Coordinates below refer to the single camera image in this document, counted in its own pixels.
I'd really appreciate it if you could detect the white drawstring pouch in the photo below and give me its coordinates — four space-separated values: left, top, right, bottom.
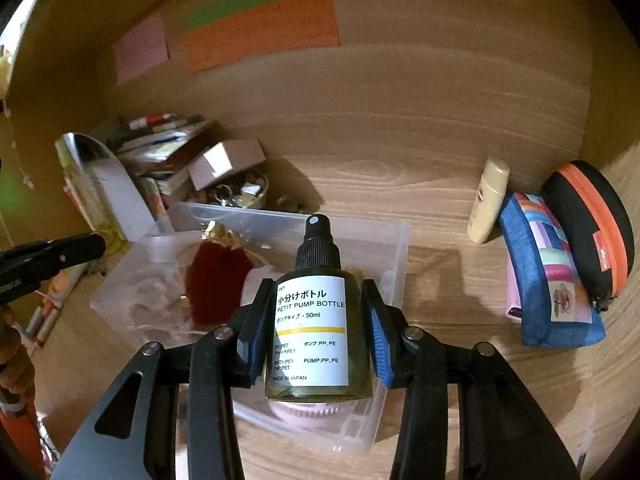
90 259 200 348

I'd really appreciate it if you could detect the red velvet drawstring pouch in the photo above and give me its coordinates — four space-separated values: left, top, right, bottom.
184 220 254 326

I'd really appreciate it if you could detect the pink lidded jar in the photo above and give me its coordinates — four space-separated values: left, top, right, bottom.
268 400 357 429

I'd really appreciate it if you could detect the dark green pump bottle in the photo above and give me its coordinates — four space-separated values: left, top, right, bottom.
265 214 372 403

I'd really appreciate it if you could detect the person left hand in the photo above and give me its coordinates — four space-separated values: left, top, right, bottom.
0 306 35 394

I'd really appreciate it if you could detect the green orange tube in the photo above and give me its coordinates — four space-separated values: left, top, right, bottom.
47 263 88 308

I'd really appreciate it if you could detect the clear plastic storage bin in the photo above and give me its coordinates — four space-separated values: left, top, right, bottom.
90 203 386 453

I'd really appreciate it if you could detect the white standing paper folder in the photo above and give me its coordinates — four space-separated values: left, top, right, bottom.
55 132 155 243

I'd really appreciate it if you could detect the blue patchwork pouch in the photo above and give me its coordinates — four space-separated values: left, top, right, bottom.
498 192 605 349

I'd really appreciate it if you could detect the stack of booklets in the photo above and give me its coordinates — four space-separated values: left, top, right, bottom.
116 120 219 179

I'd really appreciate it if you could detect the glass bowl of trinkets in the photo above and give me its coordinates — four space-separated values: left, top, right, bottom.
204 171 269 209

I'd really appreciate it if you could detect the pink white small box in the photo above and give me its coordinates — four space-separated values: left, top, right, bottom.
189 139 266 191

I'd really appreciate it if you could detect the black orange round case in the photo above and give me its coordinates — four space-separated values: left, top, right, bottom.
540 159 636 312

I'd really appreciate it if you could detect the cream small lotion bottle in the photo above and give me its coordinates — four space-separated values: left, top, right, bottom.
466 158 510 245

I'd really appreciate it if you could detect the pink sticky note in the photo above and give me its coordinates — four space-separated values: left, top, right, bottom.
112 14 169 84

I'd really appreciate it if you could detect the orange sticky note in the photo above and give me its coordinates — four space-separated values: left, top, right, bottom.
182 0 340 73

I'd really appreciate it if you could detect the green sticky note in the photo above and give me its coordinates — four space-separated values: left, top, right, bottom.
184 0 280 30

